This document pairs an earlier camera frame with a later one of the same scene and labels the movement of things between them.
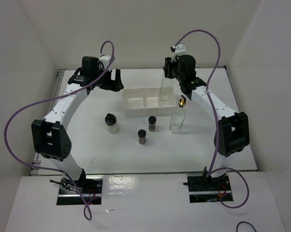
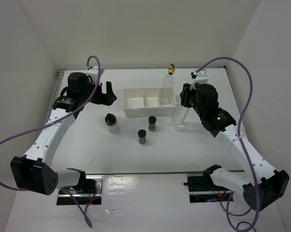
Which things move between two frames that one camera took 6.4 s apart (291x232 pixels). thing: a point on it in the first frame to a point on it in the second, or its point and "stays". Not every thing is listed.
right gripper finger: x=167 y=68 to x=185 y=97
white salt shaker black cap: x=110 y=121 stays
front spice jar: x=141 y=134 stays
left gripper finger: x=119 y=85 to x=110 y=96
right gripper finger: x=167 y=60 to x=186 y=87
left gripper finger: x=108 y=77 to x=98 y=91
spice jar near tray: x=152 y=121 stays
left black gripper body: x=101 y=83 to x=100 y=99
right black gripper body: x=179 y=76 to x=193 y=96
